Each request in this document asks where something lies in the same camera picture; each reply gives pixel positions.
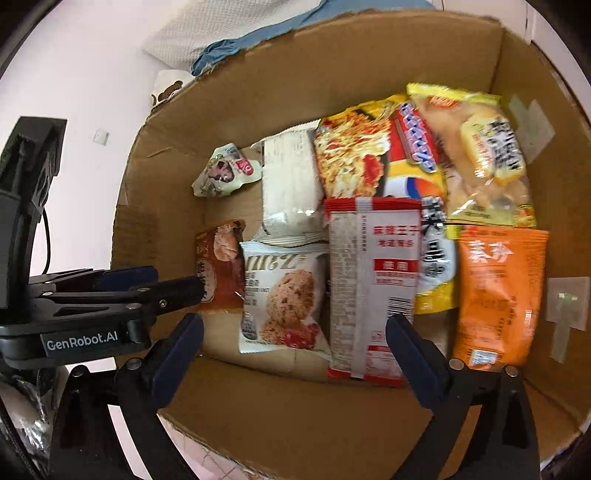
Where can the printed cardboard box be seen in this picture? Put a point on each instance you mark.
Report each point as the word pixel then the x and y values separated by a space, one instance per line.
pixel 277 415

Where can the white wall socket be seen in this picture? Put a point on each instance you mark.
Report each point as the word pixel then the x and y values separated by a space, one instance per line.
pixel 100 136

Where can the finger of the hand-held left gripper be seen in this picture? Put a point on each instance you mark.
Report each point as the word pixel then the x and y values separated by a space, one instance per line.
pixel 180 290
pixel 129 276

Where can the white oat cookie packet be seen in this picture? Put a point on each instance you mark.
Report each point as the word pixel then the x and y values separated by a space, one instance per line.
pixel 281 300

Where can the plain white snack packet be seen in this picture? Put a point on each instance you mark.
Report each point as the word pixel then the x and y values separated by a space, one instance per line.
pixel 291 184

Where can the brown snack packet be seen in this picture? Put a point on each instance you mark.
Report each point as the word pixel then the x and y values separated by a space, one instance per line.
pixel 221 258

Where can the yellow chips packet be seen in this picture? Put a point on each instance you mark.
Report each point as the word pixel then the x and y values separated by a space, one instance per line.
pixel 480 161

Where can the small white packet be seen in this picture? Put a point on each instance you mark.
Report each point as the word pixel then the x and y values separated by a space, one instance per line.
pixel 221 173

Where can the orange snack packet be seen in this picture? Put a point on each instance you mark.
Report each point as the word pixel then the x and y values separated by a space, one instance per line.
pixel 494 295

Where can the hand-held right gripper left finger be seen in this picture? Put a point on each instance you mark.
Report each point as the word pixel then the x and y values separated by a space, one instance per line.
pixel 180 360

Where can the bear print pillow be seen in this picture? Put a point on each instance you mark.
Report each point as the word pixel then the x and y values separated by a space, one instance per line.
pixel 166 90

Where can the diamond pattern floral blanket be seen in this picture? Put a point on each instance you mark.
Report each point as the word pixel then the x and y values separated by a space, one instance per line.
pixel 207 464

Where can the large yellow noodle packet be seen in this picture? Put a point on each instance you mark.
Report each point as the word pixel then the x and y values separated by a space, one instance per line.
pixel 360 157

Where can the clear plastic bag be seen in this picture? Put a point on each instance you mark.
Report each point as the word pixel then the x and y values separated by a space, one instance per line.
pixel 32 429

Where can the white textured pillow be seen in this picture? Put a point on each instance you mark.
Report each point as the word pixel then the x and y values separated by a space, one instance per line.
pixel 184 27

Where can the red and white snack packet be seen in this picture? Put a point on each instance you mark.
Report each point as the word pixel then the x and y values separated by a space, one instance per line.
pixel 364 286

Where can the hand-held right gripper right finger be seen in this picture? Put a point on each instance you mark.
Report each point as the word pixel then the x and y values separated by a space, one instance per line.
pixel 415 360

